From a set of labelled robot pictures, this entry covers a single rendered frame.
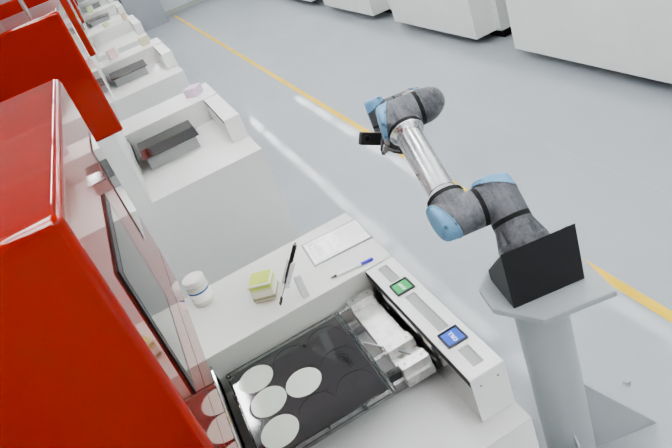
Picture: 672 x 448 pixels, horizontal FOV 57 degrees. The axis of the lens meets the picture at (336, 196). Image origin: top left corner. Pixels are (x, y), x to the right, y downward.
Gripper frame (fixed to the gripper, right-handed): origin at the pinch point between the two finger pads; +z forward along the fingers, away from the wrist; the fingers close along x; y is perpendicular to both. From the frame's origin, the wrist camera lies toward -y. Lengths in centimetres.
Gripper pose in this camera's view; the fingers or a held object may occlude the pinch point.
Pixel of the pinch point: (386, 145)
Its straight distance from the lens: 216.1
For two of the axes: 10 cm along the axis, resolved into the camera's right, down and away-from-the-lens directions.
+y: 9.9, 1.2, 0.2
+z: -0.1, 2.1, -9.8
